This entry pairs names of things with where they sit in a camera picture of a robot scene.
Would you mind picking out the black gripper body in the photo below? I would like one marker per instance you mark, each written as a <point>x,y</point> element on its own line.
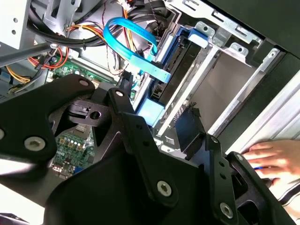
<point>105,192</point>

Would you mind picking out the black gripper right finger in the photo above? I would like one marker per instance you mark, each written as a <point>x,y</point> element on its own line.
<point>221,178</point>

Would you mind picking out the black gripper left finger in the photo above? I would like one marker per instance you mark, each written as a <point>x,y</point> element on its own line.
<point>25,117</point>

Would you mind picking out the hard disk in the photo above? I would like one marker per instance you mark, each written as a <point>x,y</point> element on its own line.
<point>178,68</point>

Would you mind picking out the person's hand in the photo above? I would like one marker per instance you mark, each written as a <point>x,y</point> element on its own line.
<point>276,157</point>

